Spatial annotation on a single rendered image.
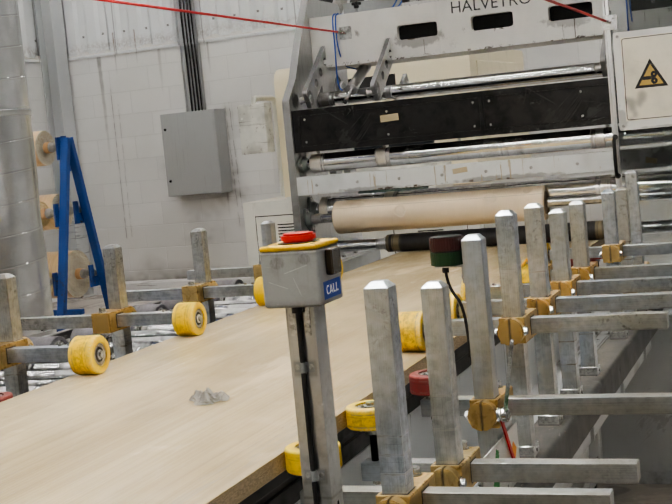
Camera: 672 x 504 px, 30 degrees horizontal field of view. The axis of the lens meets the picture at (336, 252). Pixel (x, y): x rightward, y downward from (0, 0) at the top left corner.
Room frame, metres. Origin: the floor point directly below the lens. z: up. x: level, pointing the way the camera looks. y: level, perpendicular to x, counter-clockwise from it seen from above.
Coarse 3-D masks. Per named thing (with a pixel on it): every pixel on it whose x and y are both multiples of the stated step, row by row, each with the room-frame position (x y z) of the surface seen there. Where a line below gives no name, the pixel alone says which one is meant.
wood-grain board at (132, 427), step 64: (256, 320) 3.15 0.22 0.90; (64, 384) 2.47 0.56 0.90; (128, 384) 2.40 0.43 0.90; (192, 384) 2.34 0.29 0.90; (256, 384) 2.28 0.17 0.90; (0, 448) 1.94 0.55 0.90; (64, 448) 1.90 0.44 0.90; (128, 448) 1.86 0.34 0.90; (192, 448) 1.82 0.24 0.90; (256, 448) 1.78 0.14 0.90
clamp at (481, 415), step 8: (504, 392) 2.15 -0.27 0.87; (512, 392) 2.19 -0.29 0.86; (472, 400) 2.11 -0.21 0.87; (480, 400) 2.10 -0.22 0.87; (488, 400) 2.10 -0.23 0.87; (496, 400) 2.09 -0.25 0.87; (472, 408) 2.09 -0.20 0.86; (480, 408) 2.09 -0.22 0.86; (488, 408) 2.08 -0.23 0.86; (496, 408) 2.09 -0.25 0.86; (472, 416) 2.09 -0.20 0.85; (480, 416) 2.08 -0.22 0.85; (488, 416) 2.08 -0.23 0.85; (472, 424) 2.09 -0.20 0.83; (480, 424) 2.08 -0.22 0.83; (488, 424) 2.08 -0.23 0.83; (496, 424) 2.09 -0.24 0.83
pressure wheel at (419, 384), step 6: (414, 372) 2.22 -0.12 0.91; (420, 372) 2.22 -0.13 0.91; (426, 372) 2.22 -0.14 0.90; (414, 378) 2.18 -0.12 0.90; (420, 378) 2.17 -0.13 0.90; (426, 378) 2.16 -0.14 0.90; (414, 384) 2.18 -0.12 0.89; (420, 384) 2.17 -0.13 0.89; (426, 384) 2.16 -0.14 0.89; (414, 390) 2.18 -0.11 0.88; (420, 390) 2.17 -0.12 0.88; (426, 390) 2.16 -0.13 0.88; (426, 396) 2.20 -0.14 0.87
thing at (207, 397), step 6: (210, 390) 2.18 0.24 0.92; (192, 396) 2.17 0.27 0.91; (198, 396) 2.19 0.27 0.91; (204, 396) 2.14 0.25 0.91; (210, 396) 2.16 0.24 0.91; (216, 396) 2.17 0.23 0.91; (222, 396) 2.15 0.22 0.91; (228, 396) 2.17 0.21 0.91; (198, 402) 2.14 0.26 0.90; (204, 402) 2.13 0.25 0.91; (210, 402) 2.13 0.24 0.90
